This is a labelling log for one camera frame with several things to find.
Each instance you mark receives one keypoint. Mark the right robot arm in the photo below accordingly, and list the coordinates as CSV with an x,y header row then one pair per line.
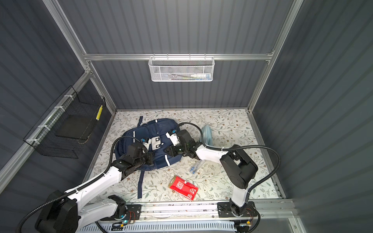
x,y
238,165

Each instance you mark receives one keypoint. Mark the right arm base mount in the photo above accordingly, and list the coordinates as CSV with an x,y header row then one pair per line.
x,y
229,209

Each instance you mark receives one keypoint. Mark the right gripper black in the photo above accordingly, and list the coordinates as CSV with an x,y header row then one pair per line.
x,y
172,152

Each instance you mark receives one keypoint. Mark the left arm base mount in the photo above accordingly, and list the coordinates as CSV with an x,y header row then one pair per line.
x,y
125,212

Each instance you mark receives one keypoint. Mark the light teal pencil pouch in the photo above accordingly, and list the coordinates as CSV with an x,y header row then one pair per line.
x,y
207,135

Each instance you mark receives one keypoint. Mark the navy blue student backpack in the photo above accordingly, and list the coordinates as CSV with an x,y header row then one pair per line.
x,y
155,130

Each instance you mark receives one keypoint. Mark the red paper box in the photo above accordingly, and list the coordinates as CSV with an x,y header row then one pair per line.
x,y
183,187

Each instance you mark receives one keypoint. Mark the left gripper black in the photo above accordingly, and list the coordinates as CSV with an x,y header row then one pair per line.
x,y
150,158

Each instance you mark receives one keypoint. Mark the clear pack of pens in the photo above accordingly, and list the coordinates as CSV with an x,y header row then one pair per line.
x,y
196,166

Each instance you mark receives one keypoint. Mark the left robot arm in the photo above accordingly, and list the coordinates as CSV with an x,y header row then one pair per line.
x,y
69,211

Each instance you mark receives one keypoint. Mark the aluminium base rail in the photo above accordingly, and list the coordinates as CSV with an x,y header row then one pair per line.
x,y
209,210

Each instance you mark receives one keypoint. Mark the black wire wall basket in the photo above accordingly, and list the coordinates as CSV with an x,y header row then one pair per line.
x,y
68,127

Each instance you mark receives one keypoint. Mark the white wire mesh basket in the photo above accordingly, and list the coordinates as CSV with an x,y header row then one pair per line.
x,y
181,68

